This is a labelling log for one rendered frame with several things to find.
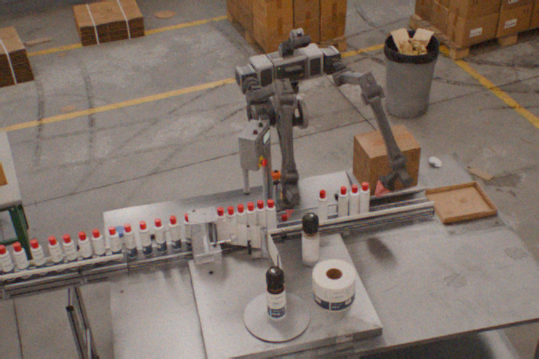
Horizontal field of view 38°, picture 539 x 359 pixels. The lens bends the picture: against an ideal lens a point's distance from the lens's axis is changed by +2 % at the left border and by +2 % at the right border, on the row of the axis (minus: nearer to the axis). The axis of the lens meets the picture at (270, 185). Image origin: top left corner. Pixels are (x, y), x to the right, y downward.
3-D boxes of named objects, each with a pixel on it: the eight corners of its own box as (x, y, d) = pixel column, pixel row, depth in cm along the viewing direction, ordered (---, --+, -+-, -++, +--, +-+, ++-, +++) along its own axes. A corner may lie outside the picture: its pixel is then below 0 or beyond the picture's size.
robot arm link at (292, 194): (297, 170, 378) (281, 172, 375) (305, 182, 369) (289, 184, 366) (293, 190, 385) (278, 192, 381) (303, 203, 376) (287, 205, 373)
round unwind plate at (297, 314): (251, 348, 340) (250, 346, 339) (238, 300, 364) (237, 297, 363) (318, 335, 344) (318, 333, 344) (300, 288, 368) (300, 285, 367)
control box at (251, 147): (240, 168, 379) (237, 136, 368) (253, 150, 391) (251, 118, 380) (258, 172, 376) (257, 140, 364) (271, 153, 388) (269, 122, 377)
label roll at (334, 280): (322, 316, 353) (322, 294, 344) (306, 287, 368) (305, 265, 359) (362, 304, 358) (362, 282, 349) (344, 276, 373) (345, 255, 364)
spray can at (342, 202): (339, 221, 406) (340, 191, 394) (336, 215, 410) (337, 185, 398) (349, 219, 407) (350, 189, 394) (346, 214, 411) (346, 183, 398)
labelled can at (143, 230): (143, 256, 390) (137, 226, 378) (142, 250, 394) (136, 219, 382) (153, 255, 391) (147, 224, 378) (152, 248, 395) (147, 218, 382)
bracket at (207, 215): (190, 226, 368) (189, 224, 368) (187, 211, 377) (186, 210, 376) (217, 221, 370) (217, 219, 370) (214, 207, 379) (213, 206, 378)
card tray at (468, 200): (443, 223, 409) (443, 218, 407) (424, 195, 429) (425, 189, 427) (496, 214, 414) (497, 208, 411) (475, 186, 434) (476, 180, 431)
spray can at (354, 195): (350, 219, 407) (351, 190, 394) (347, 214, 411) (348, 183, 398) (359, 218, 407) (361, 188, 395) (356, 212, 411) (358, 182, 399)
